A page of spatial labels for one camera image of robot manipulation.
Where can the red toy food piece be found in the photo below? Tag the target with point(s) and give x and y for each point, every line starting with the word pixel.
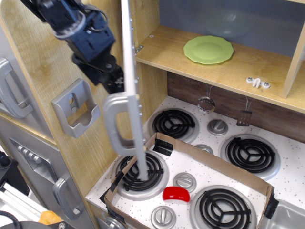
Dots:
pixel 176 193

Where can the grey centre stove knob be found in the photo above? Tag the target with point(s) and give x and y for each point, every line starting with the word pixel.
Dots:
pixel 186 181

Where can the stove burner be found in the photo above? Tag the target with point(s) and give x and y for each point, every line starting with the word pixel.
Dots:
pixel 253 154
pixel 221 207
pixel 132 188
pixel 176 123

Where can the hanging toy strainer spoon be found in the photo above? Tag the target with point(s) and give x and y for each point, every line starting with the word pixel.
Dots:
pixel 205 103

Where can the green toy plate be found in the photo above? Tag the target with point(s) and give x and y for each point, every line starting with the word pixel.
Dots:
pixel 208 50

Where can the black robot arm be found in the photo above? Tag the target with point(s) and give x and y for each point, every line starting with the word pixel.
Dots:
pixel 65 17

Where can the grey front stove knob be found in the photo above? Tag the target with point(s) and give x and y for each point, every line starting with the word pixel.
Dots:
pixel 163 217

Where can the grey fridge handle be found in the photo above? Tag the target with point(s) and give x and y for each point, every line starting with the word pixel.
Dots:
pixel 17 110
pixel 58 190

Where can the back left stove burner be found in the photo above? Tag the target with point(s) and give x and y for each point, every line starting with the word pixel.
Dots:
pixel 176 123

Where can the grey toy microwave door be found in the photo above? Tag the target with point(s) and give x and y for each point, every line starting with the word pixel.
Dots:
pixel 127 101

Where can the white plastic door latch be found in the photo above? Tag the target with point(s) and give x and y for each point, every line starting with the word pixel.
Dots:
pixel 257 82

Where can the upper grey fridge handle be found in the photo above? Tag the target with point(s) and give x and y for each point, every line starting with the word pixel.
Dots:
pixel 17 110

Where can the lower grey fridge handle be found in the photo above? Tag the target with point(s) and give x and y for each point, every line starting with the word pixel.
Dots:
pixel 58 190

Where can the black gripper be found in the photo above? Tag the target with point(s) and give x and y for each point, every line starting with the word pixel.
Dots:
pixel 92 53

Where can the grey back stove knob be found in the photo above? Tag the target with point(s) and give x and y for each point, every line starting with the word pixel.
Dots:
pixel 217 127

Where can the front right stove burner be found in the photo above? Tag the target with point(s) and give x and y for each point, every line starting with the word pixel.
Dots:
pixel 221 207

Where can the grey oven knob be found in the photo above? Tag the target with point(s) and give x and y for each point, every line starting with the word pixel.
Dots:
pixel 112 223

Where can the grey wall phone holder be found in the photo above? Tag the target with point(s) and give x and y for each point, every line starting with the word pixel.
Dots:
pixel 67 103

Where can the front left stove burner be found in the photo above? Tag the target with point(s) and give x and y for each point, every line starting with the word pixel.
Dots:
pixel 132 188

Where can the grey stove knob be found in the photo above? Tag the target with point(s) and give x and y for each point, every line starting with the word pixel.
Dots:
pixel 163 217
pixel 186 181
pixel 217 127

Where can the brown cardboard tray border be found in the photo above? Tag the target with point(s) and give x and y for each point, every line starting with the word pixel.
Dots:
pixel 208 170

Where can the back right stove burner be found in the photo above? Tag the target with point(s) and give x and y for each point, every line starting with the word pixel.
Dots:
pixel 253 154

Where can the hanging toy spatula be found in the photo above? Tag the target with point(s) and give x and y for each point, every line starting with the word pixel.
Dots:
pixel 244 117

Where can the steel toy sink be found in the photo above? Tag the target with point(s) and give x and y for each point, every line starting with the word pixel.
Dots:
pixel 280 214

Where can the grey ice dispenser panel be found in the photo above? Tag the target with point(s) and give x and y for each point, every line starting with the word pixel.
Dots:
pixel 38 164

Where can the small grey middle knob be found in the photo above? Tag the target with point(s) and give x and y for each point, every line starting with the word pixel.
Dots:
pixel 205 148

